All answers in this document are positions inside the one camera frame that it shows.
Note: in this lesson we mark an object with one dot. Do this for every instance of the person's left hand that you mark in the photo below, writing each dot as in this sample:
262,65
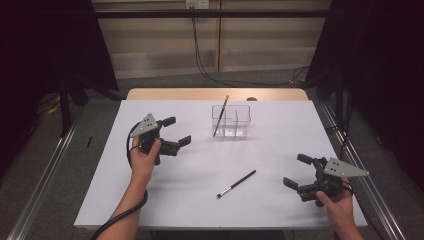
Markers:
141,166

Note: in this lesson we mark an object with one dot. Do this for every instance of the black brush with orange end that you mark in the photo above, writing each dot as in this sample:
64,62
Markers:
220,116

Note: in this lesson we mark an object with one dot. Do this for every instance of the black horizontal bar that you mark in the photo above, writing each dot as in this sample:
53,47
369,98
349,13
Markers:
160,13

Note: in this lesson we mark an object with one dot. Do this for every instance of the wooden table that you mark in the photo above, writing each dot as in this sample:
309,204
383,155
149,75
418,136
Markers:
173,94

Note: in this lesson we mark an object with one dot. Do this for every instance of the dark round table grommet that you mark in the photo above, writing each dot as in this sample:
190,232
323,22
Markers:
251,99

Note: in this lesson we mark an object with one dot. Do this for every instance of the metal floor rail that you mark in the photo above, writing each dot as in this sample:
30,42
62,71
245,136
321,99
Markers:
40,186
383,206

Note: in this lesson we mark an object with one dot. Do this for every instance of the clear plastic organizer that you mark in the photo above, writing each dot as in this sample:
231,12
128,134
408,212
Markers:
233,125

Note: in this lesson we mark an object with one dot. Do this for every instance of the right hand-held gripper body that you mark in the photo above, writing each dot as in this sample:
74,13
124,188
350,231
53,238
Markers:
340,169

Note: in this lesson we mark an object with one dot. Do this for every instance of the yellow floor object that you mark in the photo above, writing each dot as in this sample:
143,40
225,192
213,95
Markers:
53,109

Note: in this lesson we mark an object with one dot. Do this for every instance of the black makeup brush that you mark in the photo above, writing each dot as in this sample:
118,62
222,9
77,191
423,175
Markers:
238,183

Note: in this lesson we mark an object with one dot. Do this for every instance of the white table mat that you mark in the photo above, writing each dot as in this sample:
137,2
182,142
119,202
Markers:
206,206

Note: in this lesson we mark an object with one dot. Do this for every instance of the black stand post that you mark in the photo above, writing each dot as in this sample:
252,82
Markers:
65,106
339,103

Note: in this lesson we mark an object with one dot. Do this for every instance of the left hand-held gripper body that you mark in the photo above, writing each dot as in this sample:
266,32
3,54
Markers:
146,128

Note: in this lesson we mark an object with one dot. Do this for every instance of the person's right hand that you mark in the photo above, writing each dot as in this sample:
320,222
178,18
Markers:
338,210

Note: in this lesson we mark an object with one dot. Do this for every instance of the white wall socket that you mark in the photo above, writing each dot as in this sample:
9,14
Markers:
197,4

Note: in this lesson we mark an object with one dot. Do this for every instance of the small black floor object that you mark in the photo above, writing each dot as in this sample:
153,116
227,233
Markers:
89,142

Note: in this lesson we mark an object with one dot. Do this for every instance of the black curtain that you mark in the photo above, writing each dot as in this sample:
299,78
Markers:
383,66
40,50

